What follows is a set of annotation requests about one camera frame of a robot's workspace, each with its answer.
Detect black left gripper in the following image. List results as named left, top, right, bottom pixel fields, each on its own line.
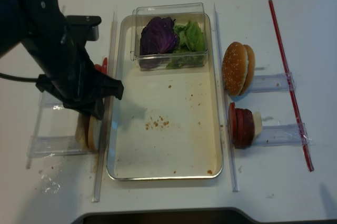
left=36, top=45, right=124, bottom=120

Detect white bun bottom slice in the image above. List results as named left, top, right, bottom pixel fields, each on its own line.
left=87, top=116, right=102, bottom=151

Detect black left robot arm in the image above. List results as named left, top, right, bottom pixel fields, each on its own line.
left=1, top=0, right=124, bottom=119

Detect stacked tomato slices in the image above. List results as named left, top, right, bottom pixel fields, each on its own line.
left=94, top=64, right=102, bottom=72

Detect outermost tomato slice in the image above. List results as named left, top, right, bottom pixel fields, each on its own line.
left=101, top=57, right=108, bottom=74

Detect clear tomato track upper left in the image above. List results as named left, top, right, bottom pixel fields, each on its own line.
left=38, top=92, right=63, bottom=108

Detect clear plastic lettuce container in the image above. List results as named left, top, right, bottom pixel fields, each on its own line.
left=130, top=3, right=209, bottom=71

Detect green lettuce leaves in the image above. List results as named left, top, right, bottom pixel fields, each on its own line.
left=166, top=21, right=206, bottom=69

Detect front meat patty slice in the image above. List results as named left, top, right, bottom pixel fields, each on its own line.
left=229, top=102, right=237, bottom=144

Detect meat patty slice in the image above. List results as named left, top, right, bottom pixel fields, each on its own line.
left=229, top=102, right=237, bottom=144
left=245, top=109, right=255, bottom=147
left=235, top=108, right=244, bottom=149
left=238, top=109, right=250, bottom=148

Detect rear meat patty slice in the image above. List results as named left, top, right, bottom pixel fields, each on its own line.
left=245, top=109, right=255, bottom=147

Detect cream metal serving tray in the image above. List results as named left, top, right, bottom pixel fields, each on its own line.
left=106, top=16, right=223, bottom=181

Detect clear bun track lower left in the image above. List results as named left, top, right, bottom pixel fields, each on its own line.
left=27, top=136, right=90, bottom=158

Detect clear bun track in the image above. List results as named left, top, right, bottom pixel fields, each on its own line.
left=27, top=136, right=90, bottom=158
left=248, top=73, right=295, bottom=93

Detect purple cabbage leaf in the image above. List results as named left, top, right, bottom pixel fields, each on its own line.
left=139, top=17, right=179, bottom=70

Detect clear far left strip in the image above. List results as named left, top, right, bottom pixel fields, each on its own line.
left=25, top=4, right=67, bottom=170

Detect sesame bun top front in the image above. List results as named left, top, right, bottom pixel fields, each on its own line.
left=222, top=42, right=249, bottom=96

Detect bun top rear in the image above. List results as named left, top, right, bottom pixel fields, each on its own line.
left=239, top=44, right=255, bottom=95

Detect dark monitor bezel bottom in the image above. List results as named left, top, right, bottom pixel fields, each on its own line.
left=72, top=208, right=259, bottom=223

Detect clear bun track upper right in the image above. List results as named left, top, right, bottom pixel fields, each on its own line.
left=248, top=73, right=295, bottom=93

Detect red plastic strip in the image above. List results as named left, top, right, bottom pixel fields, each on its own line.
left=268, top=0, right=314, bottom=172

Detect clear patty track lower right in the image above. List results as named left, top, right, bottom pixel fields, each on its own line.
left=252, top=123, right=310, bottom=147

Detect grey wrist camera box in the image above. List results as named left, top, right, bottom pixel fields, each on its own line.
left=66, top=15, right=102, bottom=44

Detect clear rail left of tray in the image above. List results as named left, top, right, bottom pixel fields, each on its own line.
left=92, top=6, right=118, bottom=203

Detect clear rail of tray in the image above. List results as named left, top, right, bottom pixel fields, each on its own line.
left=213, top=3, right=240, bottom=192
left=92, top=6, right=118, bottom=203

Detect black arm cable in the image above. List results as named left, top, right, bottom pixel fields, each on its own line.
left=0, top=72, right=40, bottom=83

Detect clear rail right of tray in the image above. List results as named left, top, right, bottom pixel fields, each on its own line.
left=213, top=3, right=240, bottom=192

